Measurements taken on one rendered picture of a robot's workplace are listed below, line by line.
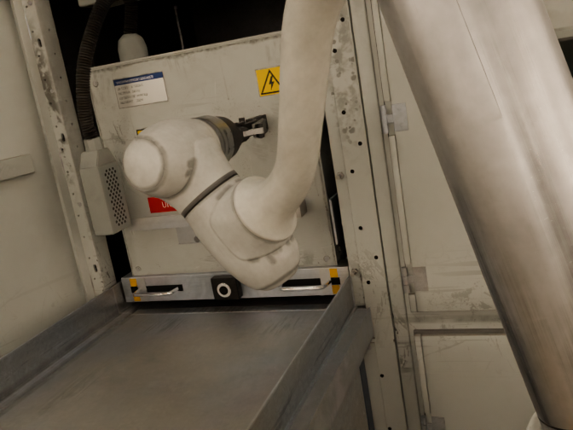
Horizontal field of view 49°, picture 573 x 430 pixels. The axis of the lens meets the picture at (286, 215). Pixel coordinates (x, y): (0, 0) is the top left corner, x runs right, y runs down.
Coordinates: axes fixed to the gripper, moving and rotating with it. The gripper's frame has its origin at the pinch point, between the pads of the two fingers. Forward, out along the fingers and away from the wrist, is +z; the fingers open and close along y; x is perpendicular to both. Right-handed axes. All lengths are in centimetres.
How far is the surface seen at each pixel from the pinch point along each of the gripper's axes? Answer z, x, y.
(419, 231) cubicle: -2.3, -22.9, 28.7
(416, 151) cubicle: -2.4, -8.2, 29.9
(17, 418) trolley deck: -42, -38, -33
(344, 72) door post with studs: -0.4, 7.1, 18.7
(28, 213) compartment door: -8, -11, -52
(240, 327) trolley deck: -8.2, -38.3, -7.6
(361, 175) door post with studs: -0.4, -11.9, 19.1
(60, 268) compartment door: -4, -25, -51
